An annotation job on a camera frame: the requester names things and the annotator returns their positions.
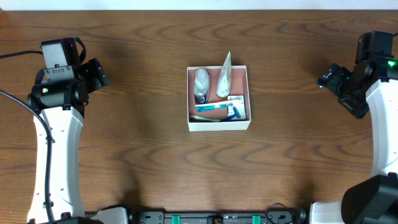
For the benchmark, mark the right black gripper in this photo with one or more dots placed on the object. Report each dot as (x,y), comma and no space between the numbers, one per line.
(333,78)

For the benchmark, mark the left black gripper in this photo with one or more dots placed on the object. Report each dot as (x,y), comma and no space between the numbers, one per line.
(97,72)

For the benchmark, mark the clear bottle dark liquid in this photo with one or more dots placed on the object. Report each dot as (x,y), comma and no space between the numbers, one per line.
(201,86)

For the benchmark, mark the green white toothbrush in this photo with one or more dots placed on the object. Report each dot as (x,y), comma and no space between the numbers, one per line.
(204,119)

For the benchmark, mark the Colgate toothpaste tube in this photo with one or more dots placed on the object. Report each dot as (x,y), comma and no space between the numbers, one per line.
(214,106)

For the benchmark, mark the small green white box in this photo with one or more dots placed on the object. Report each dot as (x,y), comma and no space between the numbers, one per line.
(238,101)

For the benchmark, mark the blue disposable razor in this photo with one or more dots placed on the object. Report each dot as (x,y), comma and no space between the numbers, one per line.
(235,113)

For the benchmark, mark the white patterned cream tube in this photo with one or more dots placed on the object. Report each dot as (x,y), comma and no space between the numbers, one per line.
(224,81)

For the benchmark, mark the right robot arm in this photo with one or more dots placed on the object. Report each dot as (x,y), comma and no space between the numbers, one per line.
(370,88)

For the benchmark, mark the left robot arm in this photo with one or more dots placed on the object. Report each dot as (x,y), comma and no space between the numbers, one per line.
(58,97)

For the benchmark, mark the white cardboard box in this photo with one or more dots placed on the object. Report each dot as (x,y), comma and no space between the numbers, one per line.
(239,87)

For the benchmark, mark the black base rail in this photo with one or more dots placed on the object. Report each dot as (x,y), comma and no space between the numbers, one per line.
(274,215)

